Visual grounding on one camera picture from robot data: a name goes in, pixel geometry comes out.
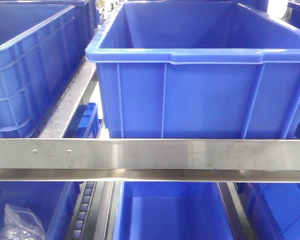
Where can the upper steel shelf rail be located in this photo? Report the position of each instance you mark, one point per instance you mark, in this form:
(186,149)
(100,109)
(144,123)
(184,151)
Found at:
(194,160)

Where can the steel divider rail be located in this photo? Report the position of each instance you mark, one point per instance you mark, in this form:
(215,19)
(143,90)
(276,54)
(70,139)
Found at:
(77,93)

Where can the blue plastic bin left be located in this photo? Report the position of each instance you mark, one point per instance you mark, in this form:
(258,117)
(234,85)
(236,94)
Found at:
(52,202)

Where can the clear plastic bag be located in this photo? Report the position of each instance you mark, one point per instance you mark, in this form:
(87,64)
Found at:
(20,223)

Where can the blue plastic bin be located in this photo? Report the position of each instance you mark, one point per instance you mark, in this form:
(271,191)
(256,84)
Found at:
(52,202)
(272,209)
(171,211)

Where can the upper blue bin centre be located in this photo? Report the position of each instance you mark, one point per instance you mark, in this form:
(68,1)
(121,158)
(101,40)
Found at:
(197,69)

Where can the blue plastic bin centre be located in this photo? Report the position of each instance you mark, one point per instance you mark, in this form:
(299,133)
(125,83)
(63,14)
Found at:
(171,211)

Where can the blue plastic bin right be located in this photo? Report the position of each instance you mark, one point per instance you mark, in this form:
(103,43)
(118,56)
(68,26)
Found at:
(272,209)

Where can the roller track conveyor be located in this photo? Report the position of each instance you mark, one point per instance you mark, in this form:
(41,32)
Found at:
(84,211)

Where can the small blue crate behind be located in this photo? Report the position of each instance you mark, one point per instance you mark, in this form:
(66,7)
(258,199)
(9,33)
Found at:
(85,122)

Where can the upper blue bin left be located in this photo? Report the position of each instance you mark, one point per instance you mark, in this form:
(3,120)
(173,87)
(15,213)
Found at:
(42,45)

